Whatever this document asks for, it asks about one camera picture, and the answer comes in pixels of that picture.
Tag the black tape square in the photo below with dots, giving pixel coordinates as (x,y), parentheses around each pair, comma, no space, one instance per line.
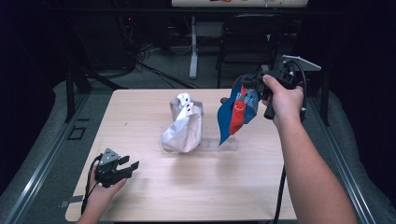
(69,133)

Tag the white desk leg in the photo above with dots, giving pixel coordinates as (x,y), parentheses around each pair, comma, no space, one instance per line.
(264,67)
(193,53)

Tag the grey tape strip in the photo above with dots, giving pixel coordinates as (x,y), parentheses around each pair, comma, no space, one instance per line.
(70,201)

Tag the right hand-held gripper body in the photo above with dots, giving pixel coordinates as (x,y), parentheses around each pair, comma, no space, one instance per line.
(289,77)

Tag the clear acrylic peg rack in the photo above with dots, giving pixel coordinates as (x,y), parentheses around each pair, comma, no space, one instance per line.
(214,144)

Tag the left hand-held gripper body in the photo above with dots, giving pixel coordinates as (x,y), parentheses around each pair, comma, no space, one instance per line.
(107,171)

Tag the black metal stand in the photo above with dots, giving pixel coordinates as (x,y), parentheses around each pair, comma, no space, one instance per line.
(325,99)
(71,93)

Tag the dark equipment with red light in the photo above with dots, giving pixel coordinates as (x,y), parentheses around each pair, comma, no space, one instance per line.
(127,40)

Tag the person's right hand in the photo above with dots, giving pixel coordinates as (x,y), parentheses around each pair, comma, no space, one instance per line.
(288,104)

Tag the dark round table grommet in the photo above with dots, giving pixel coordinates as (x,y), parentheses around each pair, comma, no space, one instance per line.
(223,100)

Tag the black chair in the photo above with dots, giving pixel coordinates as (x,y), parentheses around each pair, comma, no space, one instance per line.
(249,43)

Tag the black tape strip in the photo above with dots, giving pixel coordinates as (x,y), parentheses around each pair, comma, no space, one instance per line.
(83,119)

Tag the aluminium floor rail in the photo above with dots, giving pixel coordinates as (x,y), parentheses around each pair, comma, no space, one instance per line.
(40,168)
(342,168)

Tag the white cap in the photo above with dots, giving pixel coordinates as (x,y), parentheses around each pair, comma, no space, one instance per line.
(186,130)

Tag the blue and orange cap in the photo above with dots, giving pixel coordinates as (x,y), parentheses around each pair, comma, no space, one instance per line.
(225,121)

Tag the person's left hand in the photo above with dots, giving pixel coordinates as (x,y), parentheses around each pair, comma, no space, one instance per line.
(102,196)

